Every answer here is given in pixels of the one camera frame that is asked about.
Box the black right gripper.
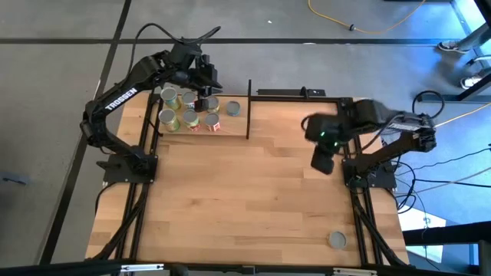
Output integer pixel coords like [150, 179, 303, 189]
[305, 113, 348, 176]

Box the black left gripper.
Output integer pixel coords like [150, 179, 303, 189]
[180, 72, 223, 113]

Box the short green oranges can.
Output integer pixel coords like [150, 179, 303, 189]
[205, 95, 220, 114]

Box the white pink mixed fruit can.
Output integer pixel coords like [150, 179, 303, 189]
[180, 90, 197, 110]

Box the green red swirl can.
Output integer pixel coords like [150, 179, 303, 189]
[182, 109, 201, 133]

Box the white red fruit print can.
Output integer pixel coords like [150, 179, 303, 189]
[204, 112, 222, 133]

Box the short teal can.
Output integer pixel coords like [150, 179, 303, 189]
[225, 100, 242, 117]

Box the yellow and teal carrots can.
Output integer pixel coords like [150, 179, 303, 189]
[160, 86, 182, 112]

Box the silver lid tin can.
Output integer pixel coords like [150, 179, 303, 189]
[327, 230, 348, 251]

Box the black floor tape line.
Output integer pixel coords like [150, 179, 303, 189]
[38, 0, 133, 265]

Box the black stand beam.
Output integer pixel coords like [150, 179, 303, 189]
[416, 71, 491, 104]
[402, 221, 491, 247]

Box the person's foot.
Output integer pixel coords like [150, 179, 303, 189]
[437, 40, 462, 54]
[460, 74, 485, 90]

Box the person's leg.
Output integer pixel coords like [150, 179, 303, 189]
[456, 22, 491, 51]

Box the wooden shelf with black frame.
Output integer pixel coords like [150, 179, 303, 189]
[147, 78, 254, 141]

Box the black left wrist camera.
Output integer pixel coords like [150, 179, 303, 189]
[197, 54, 216, 77]

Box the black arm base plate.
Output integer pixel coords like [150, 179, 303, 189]
[342, 157, 397, 189]
[101, 153, 159, 184]

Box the black aluminium table frame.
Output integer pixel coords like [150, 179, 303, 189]
[86, 90, 410, 276]

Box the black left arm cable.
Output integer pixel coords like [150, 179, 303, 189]
[128, 21, 222, 77]

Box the black bar on frame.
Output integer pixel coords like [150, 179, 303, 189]
[255, 87, 327, 97]

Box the silver aluminium bracket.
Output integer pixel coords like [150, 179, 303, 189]
[332, 267, 379, 276]
[120, 263, 165, 273]

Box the black looped floor cable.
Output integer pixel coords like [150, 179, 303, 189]
[412, 90, 447, 117]

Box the yellow extension cable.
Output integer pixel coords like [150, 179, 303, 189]
[306, 0, 427, 36]

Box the pale yellow floor cable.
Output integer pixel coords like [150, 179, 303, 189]
[435, 101, 491, 128]

